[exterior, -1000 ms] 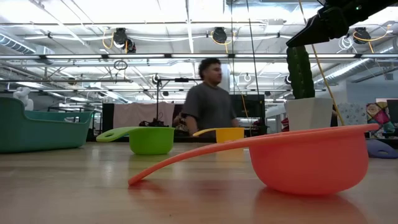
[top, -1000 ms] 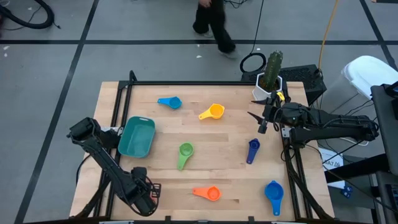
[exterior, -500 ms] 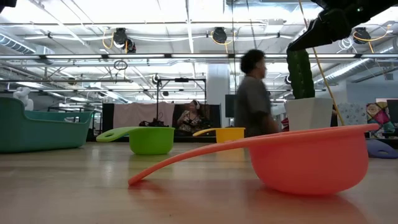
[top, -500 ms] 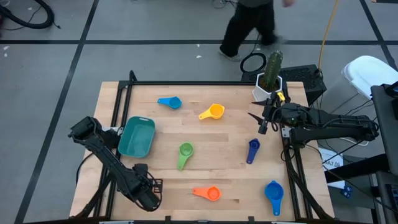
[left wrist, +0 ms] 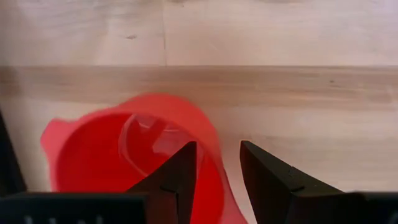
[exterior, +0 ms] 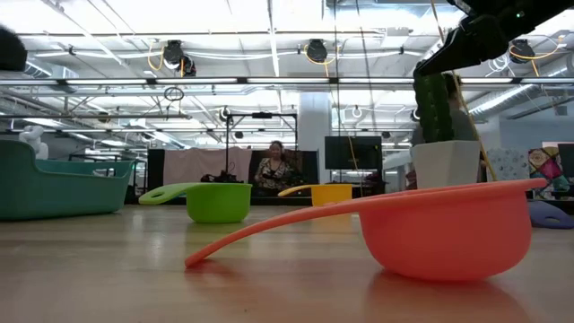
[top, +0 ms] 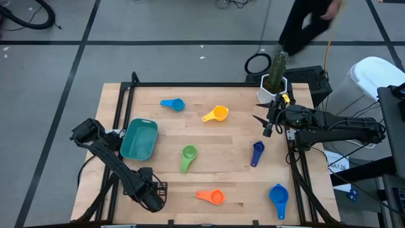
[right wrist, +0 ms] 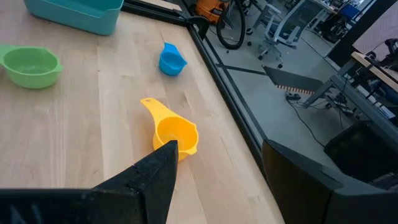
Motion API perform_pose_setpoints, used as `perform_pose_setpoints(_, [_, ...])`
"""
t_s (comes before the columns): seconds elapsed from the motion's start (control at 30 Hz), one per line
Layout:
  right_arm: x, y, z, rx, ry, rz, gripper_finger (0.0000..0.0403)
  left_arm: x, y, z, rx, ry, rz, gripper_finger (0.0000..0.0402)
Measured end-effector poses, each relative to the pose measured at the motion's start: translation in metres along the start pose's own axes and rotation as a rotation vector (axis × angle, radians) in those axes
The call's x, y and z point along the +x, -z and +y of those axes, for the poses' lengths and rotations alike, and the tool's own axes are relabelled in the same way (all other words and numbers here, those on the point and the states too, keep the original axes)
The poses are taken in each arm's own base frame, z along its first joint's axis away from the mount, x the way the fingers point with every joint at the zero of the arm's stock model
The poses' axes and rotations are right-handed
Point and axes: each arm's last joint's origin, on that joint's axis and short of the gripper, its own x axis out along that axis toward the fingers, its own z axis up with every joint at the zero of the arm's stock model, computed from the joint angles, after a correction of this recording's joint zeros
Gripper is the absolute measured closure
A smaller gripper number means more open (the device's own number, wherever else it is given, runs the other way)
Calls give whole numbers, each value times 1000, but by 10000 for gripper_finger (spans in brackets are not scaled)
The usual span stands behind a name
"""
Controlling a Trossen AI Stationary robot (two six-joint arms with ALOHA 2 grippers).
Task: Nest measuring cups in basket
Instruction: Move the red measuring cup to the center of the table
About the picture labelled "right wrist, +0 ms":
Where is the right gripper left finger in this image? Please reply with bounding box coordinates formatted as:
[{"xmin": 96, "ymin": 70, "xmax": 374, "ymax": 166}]
[{"xmin": 0, "ymin": 139, "xmax": 180, "ymax": 224}]

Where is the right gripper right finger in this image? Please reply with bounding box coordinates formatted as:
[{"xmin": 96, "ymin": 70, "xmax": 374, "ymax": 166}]
[{"xmin": 262, "ymin": 139, "xmax": 398, "ymax": 224}]

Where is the yellow measuring cup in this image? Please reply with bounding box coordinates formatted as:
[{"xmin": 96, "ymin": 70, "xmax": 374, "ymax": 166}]
[{"xmin": 140, "ymin": 97, "xmax": 200, "ymax": 162}]

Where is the light blue measuring cup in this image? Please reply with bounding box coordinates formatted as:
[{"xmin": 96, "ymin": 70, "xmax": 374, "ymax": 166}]
[{"xmin": 159, "ymin": 42, "xmax": 188, "ymax": 77}]

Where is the green measuring cup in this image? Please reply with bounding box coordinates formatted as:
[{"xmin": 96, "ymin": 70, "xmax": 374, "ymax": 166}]
[{"xmin": 0, "ymin": 44, "xmax": 64, "ymax": 90}]

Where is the teal plastic basket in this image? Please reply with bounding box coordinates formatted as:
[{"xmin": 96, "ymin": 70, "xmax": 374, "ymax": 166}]
[{"xmin": 23, "ymin": 0, "xmax": 125, "ymax": 36}]

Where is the black mesh computer case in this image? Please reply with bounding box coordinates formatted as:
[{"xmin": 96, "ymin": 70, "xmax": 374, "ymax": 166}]
[{"xmin": 323, "ymin": 120, "xmax": 398, "ymax": 191}]

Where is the black panel with striped edge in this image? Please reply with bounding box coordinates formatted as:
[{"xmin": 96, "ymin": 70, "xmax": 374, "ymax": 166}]
[{"xmin": 262, "ymin": 65, "xmax": 324, "ymax": 96}]

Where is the wooden top desk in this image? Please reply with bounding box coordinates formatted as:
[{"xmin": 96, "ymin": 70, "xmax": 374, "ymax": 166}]
[{"xmin": 303, "ymin": 51, "xmax": 398, "ymax": 147}]

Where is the grey office chair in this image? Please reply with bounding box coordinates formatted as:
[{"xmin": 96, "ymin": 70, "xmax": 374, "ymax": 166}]
[{"xmin": 253, "ymin": 0, "xmax": 327, "ymax": 69}]

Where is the pink divider panel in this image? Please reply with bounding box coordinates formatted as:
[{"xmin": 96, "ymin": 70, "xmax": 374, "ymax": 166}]
[{"xmin": 353, "ymin": 0, "xmax": 398, "ymax": 60}]

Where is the orange shop vacuum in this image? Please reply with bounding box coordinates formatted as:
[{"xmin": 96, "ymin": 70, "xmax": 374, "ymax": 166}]
[{"xmin": 195, "ymin": 0, "xmax": 231, "ymax": 25}]

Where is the black floor cable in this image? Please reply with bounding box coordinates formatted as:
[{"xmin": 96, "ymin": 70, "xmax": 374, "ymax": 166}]
[{"xmin": 284, "ymin": 93, "xmax": 326, "ymax": 149}]

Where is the black divider post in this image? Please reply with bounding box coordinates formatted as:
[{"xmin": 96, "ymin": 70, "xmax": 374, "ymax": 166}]
[{"xmin": 326, "ymin": 0, "xmax": 389, "ymax": 68}]

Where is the thick black vacuum hose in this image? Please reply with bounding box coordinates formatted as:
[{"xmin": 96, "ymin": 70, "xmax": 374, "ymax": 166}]
[{"xmin": 216, "ymin": 0, "xmax": 246, "ymax": 50}]

